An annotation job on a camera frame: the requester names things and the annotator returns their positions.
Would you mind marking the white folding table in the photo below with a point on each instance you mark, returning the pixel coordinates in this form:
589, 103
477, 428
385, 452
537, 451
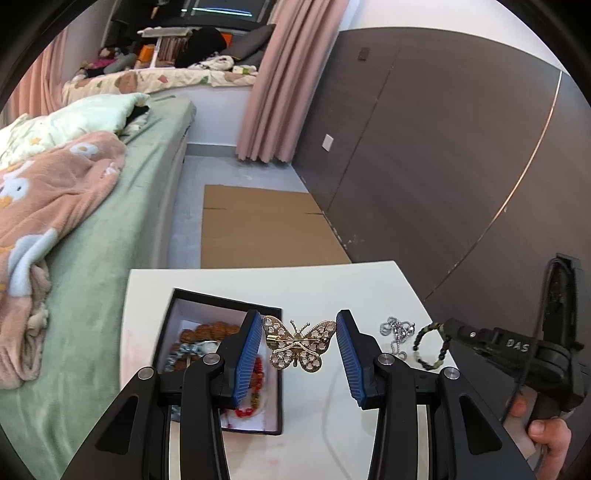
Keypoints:
164, 33

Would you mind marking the pink curtain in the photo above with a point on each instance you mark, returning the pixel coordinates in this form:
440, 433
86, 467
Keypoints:
37, 78
286, 83

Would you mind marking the light green quilt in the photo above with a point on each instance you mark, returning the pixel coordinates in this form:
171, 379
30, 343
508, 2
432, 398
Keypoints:
83, 115

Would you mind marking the person's right hand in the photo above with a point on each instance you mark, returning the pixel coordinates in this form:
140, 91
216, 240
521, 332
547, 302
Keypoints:
547, 438

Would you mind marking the pink printed blanket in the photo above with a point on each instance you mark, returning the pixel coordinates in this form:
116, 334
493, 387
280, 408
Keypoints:
55, 194

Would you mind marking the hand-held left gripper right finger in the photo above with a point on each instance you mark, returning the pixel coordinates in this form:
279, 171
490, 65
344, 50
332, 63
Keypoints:
351, 364

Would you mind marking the black bag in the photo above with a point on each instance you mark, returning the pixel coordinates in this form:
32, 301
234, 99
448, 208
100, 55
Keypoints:
203, 44

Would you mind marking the orange box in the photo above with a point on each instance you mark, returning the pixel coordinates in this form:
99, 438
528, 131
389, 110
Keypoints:
146, 51

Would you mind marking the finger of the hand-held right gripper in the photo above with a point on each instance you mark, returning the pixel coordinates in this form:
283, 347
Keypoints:
471, 336

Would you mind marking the cream printed bedding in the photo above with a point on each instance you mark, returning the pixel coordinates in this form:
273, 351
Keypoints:
161, 81

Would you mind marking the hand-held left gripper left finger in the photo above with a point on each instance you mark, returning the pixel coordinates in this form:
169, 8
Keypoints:
247, 360

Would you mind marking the black jewelry box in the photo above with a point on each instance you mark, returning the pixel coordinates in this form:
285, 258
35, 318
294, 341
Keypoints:
221, 297

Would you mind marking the white plush toy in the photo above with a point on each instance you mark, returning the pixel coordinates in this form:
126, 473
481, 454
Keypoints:
214, 62

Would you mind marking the white wall switch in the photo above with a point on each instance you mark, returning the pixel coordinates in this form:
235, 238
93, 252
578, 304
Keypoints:
328, 142

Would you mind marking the grey roll pillow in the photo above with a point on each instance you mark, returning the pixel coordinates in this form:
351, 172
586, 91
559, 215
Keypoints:
120, 63

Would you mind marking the dark brown wardrobe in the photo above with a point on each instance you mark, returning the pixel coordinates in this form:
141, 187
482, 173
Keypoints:
438, 161

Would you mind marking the gold butterfly brooch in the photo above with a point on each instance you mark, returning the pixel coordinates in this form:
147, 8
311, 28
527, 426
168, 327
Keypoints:
309, 355

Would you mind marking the flat brown cardboard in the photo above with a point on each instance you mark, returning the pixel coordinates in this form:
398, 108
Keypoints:
268, 226

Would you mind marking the bed with green sheet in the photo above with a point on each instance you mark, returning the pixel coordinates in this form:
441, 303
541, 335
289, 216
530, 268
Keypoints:
129, 207

